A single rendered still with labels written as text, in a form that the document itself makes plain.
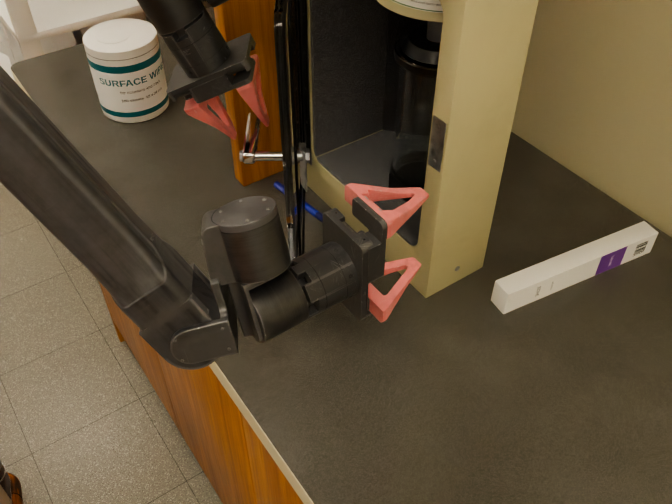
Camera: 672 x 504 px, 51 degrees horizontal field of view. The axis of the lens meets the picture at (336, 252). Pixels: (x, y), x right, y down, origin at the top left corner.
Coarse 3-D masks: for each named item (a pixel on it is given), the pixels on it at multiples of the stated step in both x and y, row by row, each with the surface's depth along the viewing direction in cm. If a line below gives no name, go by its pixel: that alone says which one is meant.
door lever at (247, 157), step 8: (248, 120) 85; (256, 120) 85; (248, 128) 83; (256, 128) 83; (248, 136) 82; (256, 136) 82; (248, 144) 81; (256, 144) 82; (240, 152) 80; (248, 152) 80; (256, 152) 80; (264, 152) 80; (272, 152) 80; (280, 152) 80; (240, 160) 81; (248, 160) 80; (256, 160) 81; (264, 160) 81; (272, 160) 81; (280, 160) 81
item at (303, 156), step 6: (300, 144) 81; (300, 150) 80; (306, 150) 80; (300, 156) 80; (306, 156) 80; (300, 162) 82; (306, 162) 81; (300, 168) 83; (306, 168) 82; (300, 174) 83; (306, 174) 82; (306, 180) 82; (306, 186) 83
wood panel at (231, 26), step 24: (240, 0) 97; (264, 0) 99; (216, 24) 100; (240, 24) 99; (264, 24) 101; (264, 48) 104; (264, 72) 106; (240, 96) 106; (264, 96) 109; (240, 120) 109; (240, 144) 112; (264, 144) 115; (240, 168) 116; (264, 168) 118
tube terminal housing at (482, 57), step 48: (480, 0) 70; (528, 0) 74; (480, 48) 74; (480, 96) 79; (480, 144) 85; (336, 192) 110; (432, 192) 87; (480, 192) 91; (432, 240) 92; (480, 240) 99; (432, 288) 99
